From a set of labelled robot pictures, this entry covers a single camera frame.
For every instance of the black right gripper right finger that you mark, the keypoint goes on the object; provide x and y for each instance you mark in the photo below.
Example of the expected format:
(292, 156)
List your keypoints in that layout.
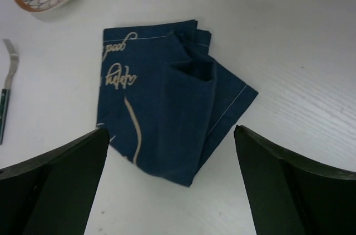
(292, 194)

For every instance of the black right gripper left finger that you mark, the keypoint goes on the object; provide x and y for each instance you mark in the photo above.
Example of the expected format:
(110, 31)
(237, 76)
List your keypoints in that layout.
(53, 193)

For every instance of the dark blue printed cloth napkin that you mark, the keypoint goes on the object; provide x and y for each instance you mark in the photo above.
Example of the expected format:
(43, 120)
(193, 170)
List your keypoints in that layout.
(166, 103)

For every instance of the fork with green handle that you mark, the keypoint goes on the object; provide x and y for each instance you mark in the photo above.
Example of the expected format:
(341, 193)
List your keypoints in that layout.
(6, 91)

